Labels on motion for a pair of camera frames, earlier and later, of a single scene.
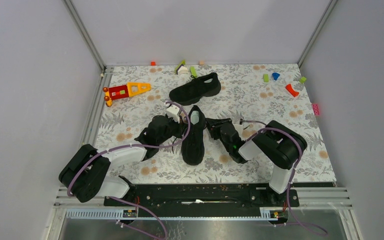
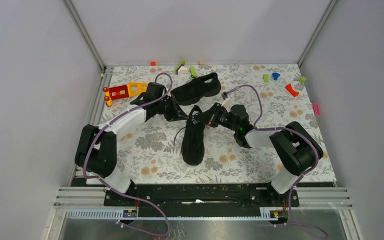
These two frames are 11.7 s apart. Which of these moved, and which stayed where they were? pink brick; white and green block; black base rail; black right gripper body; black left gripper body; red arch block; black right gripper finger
Moved: black left gripper body; black right gripper body; black right gripper finger
Stayed: white and green block; pink brick; black base rail; red arch block
